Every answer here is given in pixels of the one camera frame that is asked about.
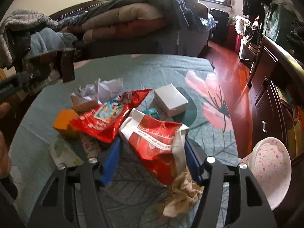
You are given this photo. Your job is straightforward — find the beige tissue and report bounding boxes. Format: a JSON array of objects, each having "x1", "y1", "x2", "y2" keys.
[{"x1": 155, "y1": 167, "x2": 204, "y2": 218}]

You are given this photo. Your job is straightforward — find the orange small box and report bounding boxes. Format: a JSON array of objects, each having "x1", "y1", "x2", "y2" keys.
[{"x1": 53, "y1": 110, "x2": 79, "y2": 139}]

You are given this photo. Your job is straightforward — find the white paper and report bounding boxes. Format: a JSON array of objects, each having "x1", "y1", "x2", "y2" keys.
[{"x1": 70, "y1": 77, "x2": 123, "y2": 105}]

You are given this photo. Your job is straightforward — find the red white snack bag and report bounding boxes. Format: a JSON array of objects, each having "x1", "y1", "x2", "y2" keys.
[{"x1": 119, "y1": 108, "x2": 189, "y2": 185}]

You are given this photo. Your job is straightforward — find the pink dotted trash bin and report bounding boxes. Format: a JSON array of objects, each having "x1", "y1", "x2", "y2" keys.
[{"x1": 239, "y1": 137, "x2": 292, "y2": 210}]

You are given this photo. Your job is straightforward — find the person's left hand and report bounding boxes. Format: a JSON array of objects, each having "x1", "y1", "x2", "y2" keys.
[{"x1": 0, "y1": 102, "x2": 11, "y2": 179}]

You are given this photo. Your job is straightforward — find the light blue towel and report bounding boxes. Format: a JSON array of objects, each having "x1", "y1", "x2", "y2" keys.
[{"x1": 26, "y1": 28, "x2": 77, "y2": 58}]

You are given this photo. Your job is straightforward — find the white green wet wipe packet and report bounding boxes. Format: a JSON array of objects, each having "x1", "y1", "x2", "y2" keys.
[{"x1": 49, "y1": 137, "x2": 83, "y2": 167}]

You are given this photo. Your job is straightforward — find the grey knitted garment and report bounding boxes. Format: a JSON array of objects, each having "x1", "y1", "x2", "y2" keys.
[{"x1": 1, "y1": 9, "x2": 58, "y2": 69}]

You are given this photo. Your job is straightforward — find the dark wooden headboard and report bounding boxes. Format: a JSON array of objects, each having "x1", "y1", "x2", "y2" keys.
[{"x1": 49, "y1": 0, "x2": 111, "y2": 21}]

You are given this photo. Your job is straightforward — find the folded red grey quilt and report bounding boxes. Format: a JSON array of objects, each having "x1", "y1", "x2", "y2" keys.
[{"x1": 61, "y1": 3, "x2": 168, "y2": 44}]

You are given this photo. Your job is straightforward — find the dark wooden sideboard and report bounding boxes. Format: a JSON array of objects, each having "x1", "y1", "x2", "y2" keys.
[{"x1": 247, "y1": 36, "x2": 303, "y2": 164}]

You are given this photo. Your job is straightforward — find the white small box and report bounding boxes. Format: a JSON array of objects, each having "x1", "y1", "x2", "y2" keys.
[{"x1": 154, "y1": 84, "x2": 189, "y2": 117}]

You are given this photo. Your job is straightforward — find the bed with dark sheet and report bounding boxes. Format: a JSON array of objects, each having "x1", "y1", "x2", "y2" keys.
[{"x1": 79, "y1": 28, "x2": 210, "y2": 60}]

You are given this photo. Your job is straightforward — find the dark blue blanket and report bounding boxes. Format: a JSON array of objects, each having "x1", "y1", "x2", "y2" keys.
[{"x1": 56, "y1": 0, "x2": 207, "y2": 32}]

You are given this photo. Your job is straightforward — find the black suitcase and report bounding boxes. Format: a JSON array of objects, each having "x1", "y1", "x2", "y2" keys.
[{"x1": 209, "y1": 8, "x2": 229, "y2": 44}]

